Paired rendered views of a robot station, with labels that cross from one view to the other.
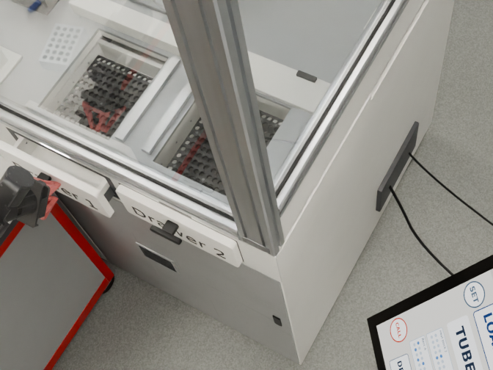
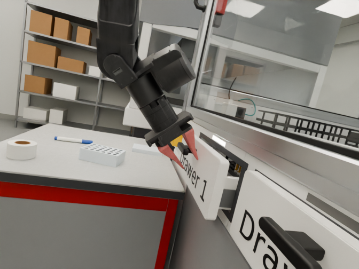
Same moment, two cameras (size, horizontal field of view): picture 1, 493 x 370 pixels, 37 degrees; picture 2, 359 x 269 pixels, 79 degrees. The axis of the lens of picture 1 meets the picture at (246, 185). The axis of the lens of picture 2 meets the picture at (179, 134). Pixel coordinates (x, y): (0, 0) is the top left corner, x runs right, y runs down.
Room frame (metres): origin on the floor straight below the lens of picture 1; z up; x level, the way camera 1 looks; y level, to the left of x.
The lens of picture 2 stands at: (0.45, 0.18, 1.01)
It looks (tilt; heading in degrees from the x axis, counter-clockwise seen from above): 9 degrees down; 34
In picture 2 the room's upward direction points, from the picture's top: 12 degrees clockwise
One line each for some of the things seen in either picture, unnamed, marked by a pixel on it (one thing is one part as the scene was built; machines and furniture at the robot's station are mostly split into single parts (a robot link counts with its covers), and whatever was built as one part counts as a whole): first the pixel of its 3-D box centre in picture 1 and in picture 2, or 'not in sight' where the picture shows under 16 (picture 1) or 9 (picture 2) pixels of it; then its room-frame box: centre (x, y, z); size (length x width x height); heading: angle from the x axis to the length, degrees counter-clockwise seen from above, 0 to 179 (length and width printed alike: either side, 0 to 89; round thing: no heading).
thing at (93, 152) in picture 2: not in sight; (103, 154); (0.90, 0.77, 0.78); 0.12 x 0.08 x 0.04; 121
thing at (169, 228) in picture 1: (169, 230); (296, 244); (0.67, 0.18, 0.91); 0.07 x 0.04 x 0.01; 47
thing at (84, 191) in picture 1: (53, 178); (195, 164); (0.88, 0.41, 0.87); 0.29 x 0.02 x 0.11; 47
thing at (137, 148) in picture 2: not in sight; (147, 149); (1.15, 0.80, 0.77); 0.13 x 0.09 x 0.02; 133
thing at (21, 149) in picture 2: not in sight; (22, 149); (0.70, 0.87, 0.78); 0.07 x 0.07 x 0.04
